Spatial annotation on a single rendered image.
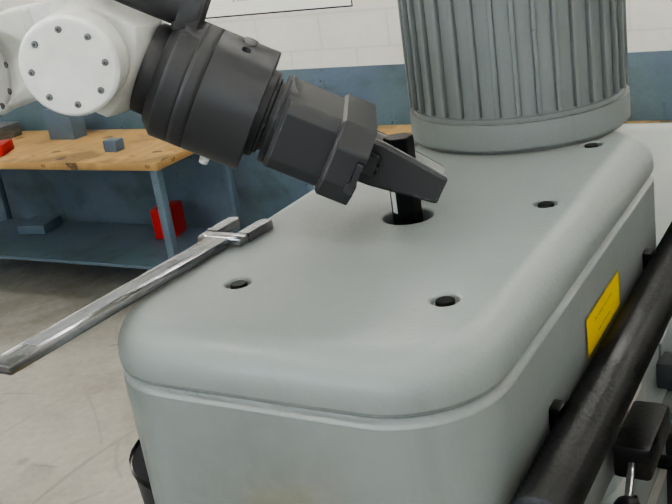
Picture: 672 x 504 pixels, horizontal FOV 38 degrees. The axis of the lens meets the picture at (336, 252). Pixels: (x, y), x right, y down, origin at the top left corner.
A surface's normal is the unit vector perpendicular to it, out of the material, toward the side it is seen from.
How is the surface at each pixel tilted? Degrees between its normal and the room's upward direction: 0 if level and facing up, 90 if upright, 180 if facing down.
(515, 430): 90
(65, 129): 90
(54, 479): 0
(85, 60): 94
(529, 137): 90
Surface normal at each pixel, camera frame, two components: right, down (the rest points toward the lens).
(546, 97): 0.14, 0.32
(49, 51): -0.06, 0.41
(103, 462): -0.14, -0.93
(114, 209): -0.47, 0.36
